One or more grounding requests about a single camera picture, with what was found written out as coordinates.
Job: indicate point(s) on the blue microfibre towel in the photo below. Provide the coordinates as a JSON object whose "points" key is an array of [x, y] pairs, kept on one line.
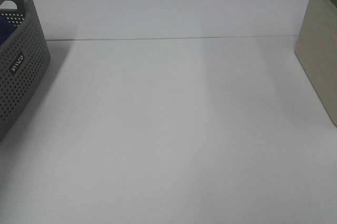
{"points": [[6, 29]]}

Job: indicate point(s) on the grey perforated plastic basket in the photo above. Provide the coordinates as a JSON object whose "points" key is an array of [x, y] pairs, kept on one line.
{"points": [[24, 60]]}

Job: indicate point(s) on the beige storage bin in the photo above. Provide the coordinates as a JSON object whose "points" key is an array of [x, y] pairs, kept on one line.
{"points": [[316, 51]]}

